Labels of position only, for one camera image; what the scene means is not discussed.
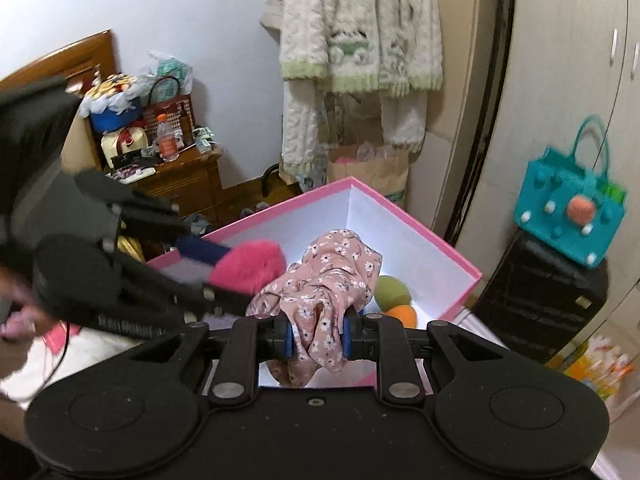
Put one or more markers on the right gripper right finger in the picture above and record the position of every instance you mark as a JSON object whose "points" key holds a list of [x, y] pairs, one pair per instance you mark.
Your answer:
{"points": [[383, 340]]}

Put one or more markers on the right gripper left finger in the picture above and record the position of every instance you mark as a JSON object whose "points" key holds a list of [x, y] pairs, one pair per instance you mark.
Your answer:
{"points": [[249, 342]]}

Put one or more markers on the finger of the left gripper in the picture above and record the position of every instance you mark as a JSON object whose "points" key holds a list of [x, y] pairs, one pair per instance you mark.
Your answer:
{"points": [[145, 295], [148, 218]]}

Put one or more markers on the floral pink cloth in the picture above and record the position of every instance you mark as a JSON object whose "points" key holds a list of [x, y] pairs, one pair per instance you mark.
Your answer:
{"points": [[337, 272]]}

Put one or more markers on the pink fluffy heart plush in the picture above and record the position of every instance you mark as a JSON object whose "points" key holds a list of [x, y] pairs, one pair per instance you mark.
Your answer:
{"points": [[249, 267]]}

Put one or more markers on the person's left hand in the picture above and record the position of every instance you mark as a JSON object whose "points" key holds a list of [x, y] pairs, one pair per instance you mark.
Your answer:
{"points": [[26, 320]]}

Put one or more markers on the orange plush ball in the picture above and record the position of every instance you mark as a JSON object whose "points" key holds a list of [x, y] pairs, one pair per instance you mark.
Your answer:
{"points": [[404, 314]]}

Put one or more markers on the green plush ball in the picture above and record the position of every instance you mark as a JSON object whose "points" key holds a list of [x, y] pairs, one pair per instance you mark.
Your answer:
{"points": [[390, 293]]}

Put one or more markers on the wooden nightstand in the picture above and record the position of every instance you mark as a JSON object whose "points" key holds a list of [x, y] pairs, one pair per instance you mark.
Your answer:
{"points": [[192, 182]]}

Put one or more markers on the orange drink bottle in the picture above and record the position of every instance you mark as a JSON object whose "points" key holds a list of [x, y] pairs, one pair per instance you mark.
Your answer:
{"points": [[166, 139]]}

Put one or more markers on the pink cardboard box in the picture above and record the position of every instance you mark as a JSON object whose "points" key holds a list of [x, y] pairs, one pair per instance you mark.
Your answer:
{"points": [[438, 277]]}

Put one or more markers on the blue bowl with flowers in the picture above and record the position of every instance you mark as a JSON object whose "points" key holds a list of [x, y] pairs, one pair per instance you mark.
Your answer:
{"points": [[114, 103]]}

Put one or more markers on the brown paper bag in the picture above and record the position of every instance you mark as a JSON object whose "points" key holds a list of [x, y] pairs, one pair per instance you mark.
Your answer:
{"points": [[383, 168]]}

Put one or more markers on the black suitcase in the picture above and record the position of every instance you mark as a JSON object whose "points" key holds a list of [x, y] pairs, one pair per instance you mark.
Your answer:
{"points": [[537, 301]]}

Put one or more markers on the yellow snack box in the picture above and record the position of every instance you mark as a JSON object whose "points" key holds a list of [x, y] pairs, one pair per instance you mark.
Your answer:
{"points": [[601, 364]]}

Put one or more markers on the teal felt tote bag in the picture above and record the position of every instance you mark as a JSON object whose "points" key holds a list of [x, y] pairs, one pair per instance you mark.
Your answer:
{"points": [[569, 207]]}

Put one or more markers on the cream knitted sweater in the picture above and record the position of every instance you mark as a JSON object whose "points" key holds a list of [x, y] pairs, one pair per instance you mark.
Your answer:
{"points": [[391, 49]]}

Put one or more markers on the white wardrobe cabinet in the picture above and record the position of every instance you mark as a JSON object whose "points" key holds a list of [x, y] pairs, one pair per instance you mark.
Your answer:
{"points": [[568, 59]]}

